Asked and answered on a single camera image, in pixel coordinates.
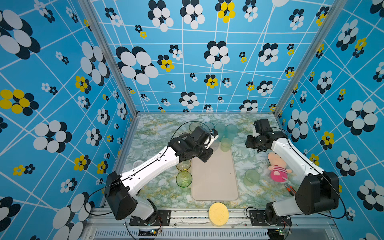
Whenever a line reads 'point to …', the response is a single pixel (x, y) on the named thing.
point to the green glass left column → (184, 179)
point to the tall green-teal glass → (231, 131)
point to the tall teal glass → (221, 129)
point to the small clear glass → (215, 145)
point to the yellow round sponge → (218, 214)
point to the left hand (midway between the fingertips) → (211, 150)
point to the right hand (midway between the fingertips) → (250, 143)
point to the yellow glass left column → (184, 165)
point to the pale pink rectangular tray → (215, 179)
